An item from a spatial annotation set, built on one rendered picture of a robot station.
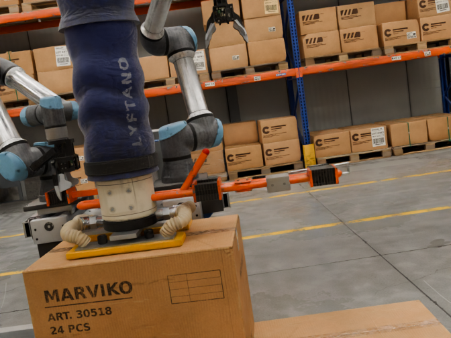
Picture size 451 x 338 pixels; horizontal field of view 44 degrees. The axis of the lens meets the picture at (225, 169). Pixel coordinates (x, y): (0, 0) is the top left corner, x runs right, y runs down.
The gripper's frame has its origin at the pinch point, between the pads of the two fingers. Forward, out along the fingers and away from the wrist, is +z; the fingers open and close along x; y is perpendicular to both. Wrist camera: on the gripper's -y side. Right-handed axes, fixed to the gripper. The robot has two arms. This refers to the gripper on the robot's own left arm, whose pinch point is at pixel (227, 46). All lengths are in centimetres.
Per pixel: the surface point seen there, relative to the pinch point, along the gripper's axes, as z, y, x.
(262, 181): 44, 41, 2
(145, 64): -47, -679, -89
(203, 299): 72, 57, -20
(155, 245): 56, 50, -31
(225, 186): 44, 40, -9
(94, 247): 55, 47, -49
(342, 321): 98, 27, 24
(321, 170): 43, 44, 20
